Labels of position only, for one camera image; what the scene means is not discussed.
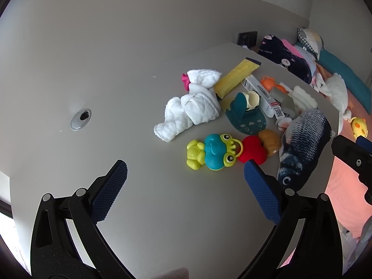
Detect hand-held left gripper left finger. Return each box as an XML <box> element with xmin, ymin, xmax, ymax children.
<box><xmin>30</xmin><ymin>159</ymin><xmax>137</xmax><ymax>279</ymax></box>

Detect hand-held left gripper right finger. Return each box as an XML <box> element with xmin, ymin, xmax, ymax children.
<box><xmin>237</xmin><ymin>160</ymin><xmax>345</xmax><ymax>279</ymax></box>

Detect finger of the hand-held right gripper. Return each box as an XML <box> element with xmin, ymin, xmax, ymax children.
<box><xmin>356</xmin><ymin>135</ymin><xmax>372</xmax><ymax>153</ymax></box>
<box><xmin>331</xmin><ymin>135</ymin><xmax>372</xmax><ymax>187</ymax></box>

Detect red heart plush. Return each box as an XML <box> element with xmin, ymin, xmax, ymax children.
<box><xmin>239</xmin><ymin>135</ymin><xmax>267</xmax><ymax>165</ymax></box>

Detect grey fish plush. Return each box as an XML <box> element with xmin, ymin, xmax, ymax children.
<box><xmin>276</xmin><ymin>108</ymin><xmax>332</xmax><ymax>193</ymax></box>

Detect brown plush toy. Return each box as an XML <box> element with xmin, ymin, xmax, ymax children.
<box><xmin>258</xmin><ymin>129</ymin><xmax>282</xmax><ymax>157</ymax></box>

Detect green and teal frog toy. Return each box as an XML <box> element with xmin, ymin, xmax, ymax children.
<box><xmin>186</xmin><ymin>133</ymin><xmax>243</xmax><ymax>171</ymax></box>

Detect white fluffy socks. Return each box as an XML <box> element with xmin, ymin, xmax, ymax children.
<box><xmin>286</xmin><ymin>85</ymin><xmax>318</xmax><ymax>110</ymax></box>

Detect white cardboard box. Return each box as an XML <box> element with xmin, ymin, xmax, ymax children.
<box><xmin>240</xmin><ymin>75</ymin><xmax>287</xmax><ymax>120</ymax></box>

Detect cream plastic cup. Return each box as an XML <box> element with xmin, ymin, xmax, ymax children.
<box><xmin>243</xmin><ymin>90</ymin><xmax>261</xmax><ymax>111</ymax></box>

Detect orange rubber toy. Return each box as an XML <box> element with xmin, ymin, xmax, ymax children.
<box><xmin>260</xmin><ymin>76</ymin><xmax>287</xmax><ymax>94</ymax></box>

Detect white quilted cloth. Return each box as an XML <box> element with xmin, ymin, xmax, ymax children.
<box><xmin>154</xmin><ymin>85</ymin><xmax>222</xmax><ymax>143</ymax></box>

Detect yellow packet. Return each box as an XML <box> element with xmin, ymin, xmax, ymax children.
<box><xmin>214</xmin><ymin>57</ymin><xmax>262</xmax><ymax>100</ymax></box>

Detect white terry towel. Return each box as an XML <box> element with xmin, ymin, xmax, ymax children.
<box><xmin>187</xmin><ymin>69</ymin><xmax>223</xmax><ymax>93</ymax></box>

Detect yellow chick plush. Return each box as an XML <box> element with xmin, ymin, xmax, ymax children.
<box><xmin>350</xmin><ymin>116</ymin><xmax>368</xmax><ymax>140</ymax></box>

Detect bed with pink sheet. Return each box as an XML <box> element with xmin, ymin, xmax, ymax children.
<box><xmin>315</xmin><ymin>63</ymin><xmax>372</xmax><ymax>240</ymax></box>

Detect white goose plush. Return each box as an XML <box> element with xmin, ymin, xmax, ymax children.
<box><xmin>312</xmin><ymin>72</ymin><xmax>354</xmax><ymax>121</ymax></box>

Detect teal long pillow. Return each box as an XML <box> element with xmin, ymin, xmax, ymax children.
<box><xmin>316</xmin><ymin>48</ymin><xmax>372</xmax><ymax>117</ymax></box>

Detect navy printed blanket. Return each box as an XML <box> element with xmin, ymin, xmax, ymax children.
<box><xmin>257</xmin><ymin>34</ymin><xmax>313</xmax><ymax>85</ymax></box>

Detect patchwork pillow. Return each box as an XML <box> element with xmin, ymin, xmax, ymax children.
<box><xmin>298</xmin><ymin>28</ymin><xmax>325</xmax><ymax>60</ymax></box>

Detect pink fleece blanket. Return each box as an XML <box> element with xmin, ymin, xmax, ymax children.
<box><xmin>281</xmin><ymin>39</ymin><xmax>307</xmax><ymax>59</ymax></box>

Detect silver desk cable grommet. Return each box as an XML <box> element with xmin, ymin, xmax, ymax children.
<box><xmin>70</xmin><ymin>109</ymin><xmax>92</xmax><ymax>130</ymax></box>

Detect dark wall socket panel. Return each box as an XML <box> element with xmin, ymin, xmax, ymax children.
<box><xmin>237</xmin><ymin>31</ymin><xmax>258</xmax><ymax>47</ymax></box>

